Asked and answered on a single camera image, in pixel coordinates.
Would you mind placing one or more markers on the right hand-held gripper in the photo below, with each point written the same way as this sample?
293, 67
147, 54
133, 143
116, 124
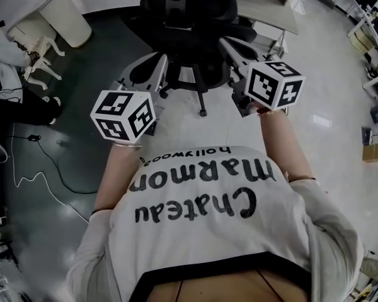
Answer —
277, 87

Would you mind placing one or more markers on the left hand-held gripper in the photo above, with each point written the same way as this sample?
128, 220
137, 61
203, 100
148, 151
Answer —
123, 118

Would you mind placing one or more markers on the black office chair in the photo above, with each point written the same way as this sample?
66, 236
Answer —
214, 8

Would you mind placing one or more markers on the person's left forearm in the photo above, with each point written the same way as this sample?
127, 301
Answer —
119, 175

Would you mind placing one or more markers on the person's right forearm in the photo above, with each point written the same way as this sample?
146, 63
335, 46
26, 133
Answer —
289, 146

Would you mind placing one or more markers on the light wooden desk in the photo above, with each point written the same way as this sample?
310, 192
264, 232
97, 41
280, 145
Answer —
271, 17

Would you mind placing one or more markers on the white cylindrical bin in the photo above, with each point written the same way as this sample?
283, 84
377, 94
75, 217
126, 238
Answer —
71, 20

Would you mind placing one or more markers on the cream plastic stool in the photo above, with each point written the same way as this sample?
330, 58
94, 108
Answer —
45, 64

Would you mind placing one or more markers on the stacked beige cartons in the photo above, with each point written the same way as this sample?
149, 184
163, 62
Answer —
361, 40

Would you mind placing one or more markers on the small black power adapter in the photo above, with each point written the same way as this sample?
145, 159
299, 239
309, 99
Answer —
33, 137

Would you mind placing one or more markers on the long white workbench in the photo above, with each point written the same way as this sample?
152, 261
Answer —
371, 20

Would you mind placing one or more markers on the dark box with white label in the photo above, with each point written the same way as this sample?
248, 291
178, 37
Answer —
377, 114

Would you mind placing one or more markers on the white printed shirt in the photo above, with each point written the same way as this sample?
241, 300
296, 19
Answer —
214, 225

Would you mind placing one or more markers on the cardboard box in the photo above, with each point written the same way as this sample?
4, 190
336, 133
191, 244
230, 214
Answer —
376, 153

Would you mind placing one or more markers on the person's chest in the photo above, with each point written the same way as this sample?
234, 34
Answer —
223, 289

